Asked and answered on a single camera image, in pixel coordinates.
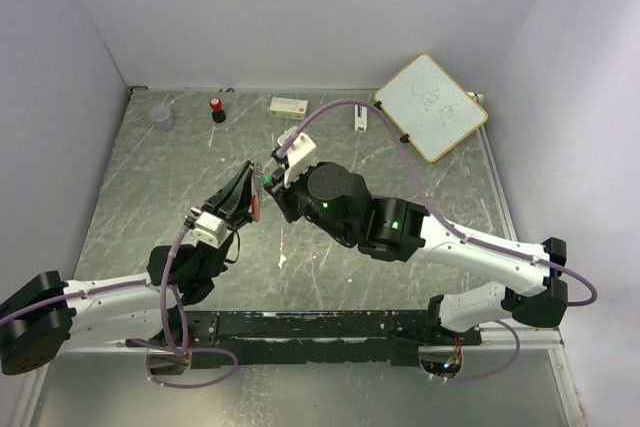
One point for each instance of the clear plastic cup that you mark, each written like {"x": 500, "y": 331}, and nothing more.
{"x": 162, "y": 117}

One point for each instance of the white stapler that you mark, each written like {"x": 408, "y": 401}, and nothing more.
{"x": 360, "y": 118}

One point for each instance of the aluminium extrusion rail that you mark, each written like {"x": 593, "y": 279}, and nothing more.
{"x": 501, "y": 336}

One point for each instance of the white green staple box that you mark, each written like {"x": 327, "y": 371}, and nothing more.
{"x": 288, "y": 108}

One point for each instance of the red black stamp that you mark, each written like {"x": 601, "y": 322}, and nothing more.
{"x": 217, "y": 111}

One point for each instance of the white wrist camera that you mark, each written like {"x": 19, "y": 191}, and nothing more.
{"x": 300, "y": 156}
{"x": 207, "y": 228}

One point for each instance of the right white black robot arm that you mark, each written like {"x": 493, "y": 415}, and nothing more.
{"x": 520, "y": 286}

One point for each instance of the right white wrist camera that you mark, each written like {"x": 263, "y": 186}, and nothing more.
{"x": 300, "y": 156}

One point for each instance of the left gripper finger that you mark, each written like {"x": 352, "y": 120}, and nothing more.
{"x": 234, "y": 196}
{"x": 241, "y": 216}

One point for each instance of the red handled metal keyring holder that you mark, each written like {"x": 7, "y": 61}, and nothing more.
{"x": 257, "y": 191}

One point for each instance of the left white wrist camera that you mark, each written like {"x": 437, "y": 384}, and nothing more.
{"x": 207, "y": 228}

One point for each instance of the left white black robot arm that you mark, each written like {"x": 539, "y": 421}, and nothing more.
{"x": 49, "y": 316}

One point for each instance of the yellow framed whiteboard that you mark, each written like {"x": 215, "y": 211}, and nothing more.
{"x": 428, "y": 105}

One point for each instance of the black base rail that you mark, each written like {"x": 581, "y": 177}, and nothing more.
{"x": 320, "y": 337}

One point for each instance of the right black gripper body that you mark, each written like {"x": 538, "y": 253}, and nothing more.
{"x": 295, "y": 201}

